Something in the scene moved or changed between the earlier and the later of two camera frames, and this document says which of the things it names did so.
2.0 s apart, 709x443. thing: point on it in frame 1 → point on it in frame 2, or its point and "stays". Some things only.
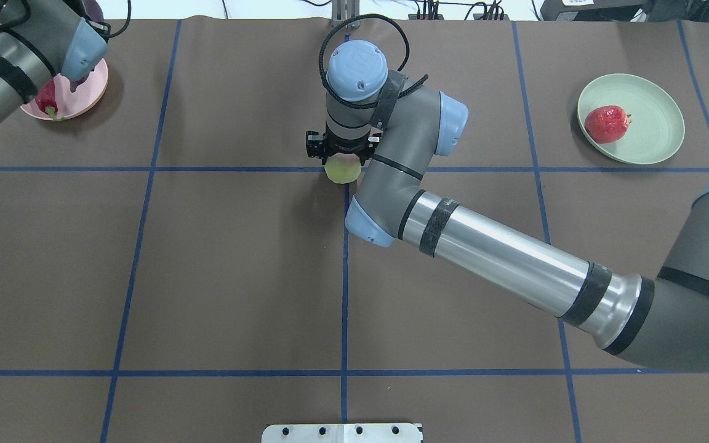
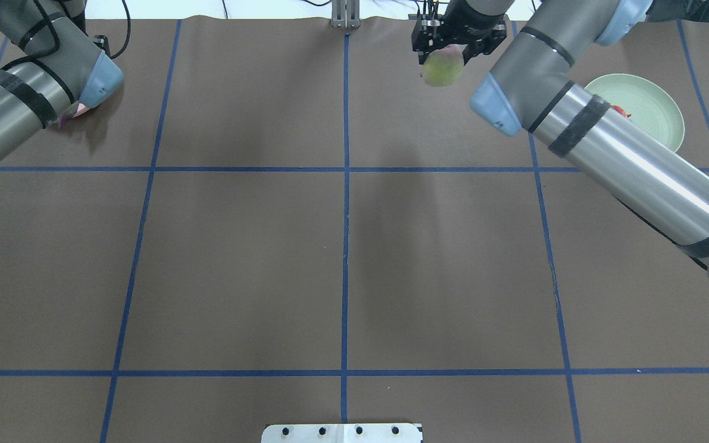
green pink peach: x=343 y=168 → x=443 y=66
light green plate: x=656 y=131 stays
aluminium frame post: x=342 y=10 stays
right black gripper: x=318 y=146 → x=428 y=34
